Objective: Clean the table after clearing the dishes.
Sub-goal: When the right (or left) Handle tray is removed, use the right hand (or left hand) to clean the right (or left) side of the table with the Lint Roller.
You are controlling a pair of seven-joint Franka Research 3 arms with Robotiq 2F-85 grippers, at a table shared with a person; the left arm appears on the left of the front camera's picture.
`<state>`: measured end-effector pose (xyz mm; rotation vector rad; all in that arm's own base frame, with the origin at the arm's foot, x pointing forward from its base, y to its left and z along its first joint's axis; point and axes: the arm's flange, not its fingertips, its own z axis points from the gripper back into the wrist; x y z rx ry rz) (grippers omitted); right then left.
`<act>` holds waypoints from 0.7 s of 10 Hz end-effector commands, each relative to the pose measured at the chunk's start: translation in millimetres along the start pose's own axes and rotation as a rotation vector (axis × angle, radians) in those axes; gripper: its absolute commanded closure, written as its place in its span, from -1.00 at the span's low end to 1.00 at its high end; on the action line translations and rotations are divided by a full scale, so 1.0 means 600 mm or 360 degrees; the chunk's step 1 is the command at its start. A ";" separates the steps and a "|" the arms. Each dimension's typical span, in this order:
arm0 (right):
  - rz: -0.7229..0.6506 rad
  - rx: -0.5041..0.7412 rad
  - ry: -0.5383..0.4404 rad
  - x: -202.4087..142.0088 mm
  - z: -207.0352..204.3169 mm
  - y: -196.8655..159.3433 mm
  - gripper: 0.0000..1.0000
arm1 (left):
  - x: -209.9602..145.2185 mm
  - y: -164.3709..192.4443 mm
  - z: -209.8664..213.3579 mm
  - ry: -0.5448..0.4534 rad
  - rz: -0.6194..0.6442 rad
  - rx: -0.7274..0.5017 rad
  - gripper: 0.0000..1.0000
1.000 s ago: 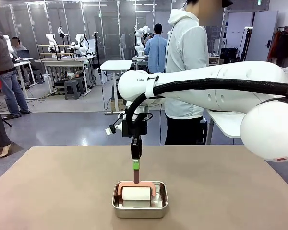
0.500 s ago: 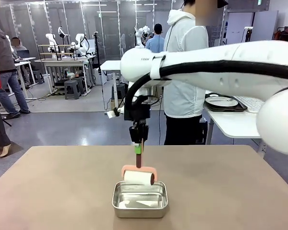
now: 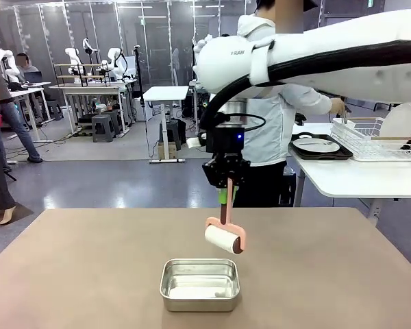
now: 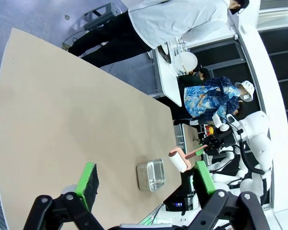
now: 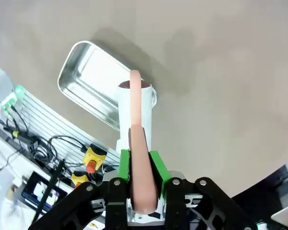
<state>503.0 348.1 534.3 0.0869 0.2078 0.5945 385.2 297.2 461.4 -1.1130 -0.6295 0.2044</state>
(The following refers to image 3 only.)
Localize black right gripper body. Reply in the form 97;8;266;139
201;125;251;189

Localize pink lint roller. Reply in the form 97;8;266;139
203;177;247;255

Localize white round plate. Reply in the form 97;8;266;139
379;103;411;140
291;137;340;155

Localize person right forearm white sleeve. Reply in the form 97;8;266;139
293;86;334;117

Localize brown floor mat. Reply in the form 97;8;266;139
0;202;36;226

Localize person right hand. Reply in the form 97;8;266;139
329;97;346;117

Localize person in white jacket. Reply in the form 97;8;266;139
232;0;334;208

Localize black stool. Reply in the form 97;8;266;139
165;119;188;145

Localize cardboard box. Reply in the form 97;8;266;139
157;141;178;161

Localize white background table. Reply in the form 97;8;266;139
142;85;190;165

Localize stainless steel rectangular tray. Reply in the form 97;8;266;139
159;258;241;313

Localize grey plastic stool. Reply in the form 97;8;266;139
91;114;115;143
104;110;123;136

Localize white side table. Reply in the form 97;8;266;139
289;121;411;220

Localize grey background workbench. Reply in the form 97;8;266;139
49;80;139;138

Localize black wooden shelf rack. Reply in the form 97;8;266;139
52;62;113;87

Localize white background desk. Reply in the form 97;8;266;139
7;81;53;143

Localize walking person in jeans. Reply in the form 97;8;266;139
0;49;44;165

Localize seated person dark clothes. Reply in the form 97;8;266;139
13;52;42;84

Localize black handled serving tray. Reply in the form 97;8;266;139
288;132;354;162

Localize black camera tripod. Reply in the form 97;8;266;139
132;44;149;138

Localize white wire dish rack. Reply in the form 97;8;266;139
329;117;411;162

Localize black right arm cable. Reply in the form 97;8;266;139
199;38;411;145

